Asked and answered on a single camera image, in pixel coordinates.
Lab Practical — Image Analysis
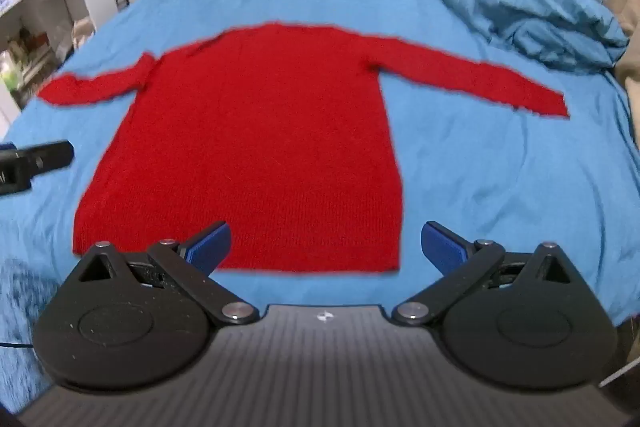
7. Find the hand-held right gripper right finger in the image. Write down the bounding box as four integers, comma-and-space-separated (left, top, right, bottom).
391, 221, 585, 328

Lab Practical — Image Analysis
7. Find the beige cloth bag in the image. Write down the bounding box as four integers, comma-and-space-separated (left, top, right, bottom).
72, 19, 97, 51

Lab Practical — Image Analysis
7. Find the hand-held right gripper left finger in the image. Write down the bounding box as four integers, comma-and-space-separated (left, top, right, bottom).
74, 221, 260, 325

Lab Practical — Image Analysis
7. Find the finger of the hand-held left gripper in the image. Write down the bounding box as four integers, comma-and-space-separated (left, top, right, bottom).
15, 140, 75, 176

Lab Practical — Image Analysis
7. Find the red knitted sweater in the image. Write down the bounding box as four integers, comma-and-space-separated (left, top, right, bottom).
37, 22, 571, 276

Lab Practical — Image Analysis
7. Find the fluffy blue cloth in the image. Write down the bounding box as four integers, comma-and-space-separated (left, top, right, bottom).
0, 257, 68, 413

